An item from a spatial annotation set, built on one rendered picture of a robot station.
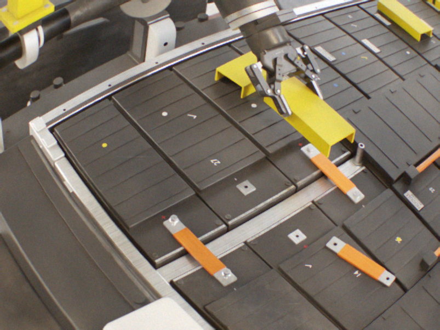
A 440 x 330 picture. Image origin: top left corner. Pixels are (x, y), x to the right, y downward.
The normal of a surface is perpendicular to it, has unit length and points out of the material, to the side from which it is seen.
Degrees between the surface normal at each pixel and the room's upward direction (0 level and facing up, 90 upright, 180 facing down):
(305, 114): 0
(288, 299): 0
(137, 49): 90
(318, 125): 0
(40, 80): 90
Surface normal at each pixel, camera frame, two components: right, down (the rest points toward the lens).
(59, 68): 0.47, 0.67
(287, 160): 0.09, -0.69
